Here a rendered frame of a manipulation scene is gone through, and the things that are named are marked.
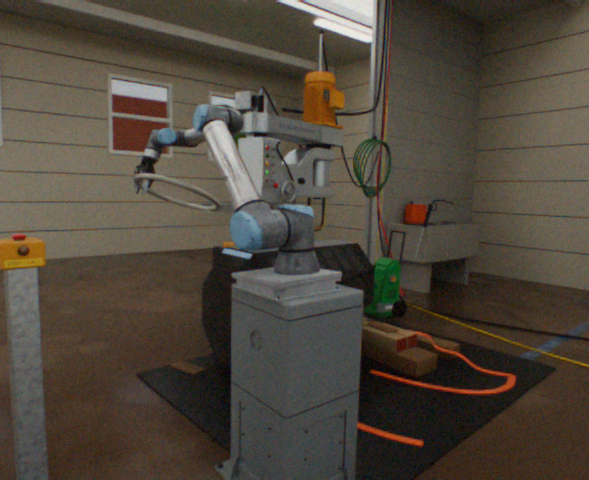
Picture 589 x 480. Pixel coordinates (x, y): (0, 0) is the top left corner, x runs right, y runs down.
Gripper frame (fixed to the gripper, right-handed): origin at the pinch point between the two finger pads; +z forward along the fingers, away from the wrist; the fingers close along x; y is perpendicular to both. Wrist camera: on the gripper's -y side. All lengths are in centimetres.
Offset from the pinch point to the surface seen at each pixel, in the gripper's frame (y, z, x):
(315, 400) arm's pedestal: 45, 72, 125
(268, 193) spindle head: -42, -29, 61
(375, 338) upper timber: -112, 40, 152
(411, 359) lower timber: -92, 48, 177
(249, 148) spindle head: -33, -53, 42
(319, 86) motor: -68, -126, 68
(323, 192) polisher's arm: -94, -55, 88
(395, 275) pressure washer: -223, -28, 164
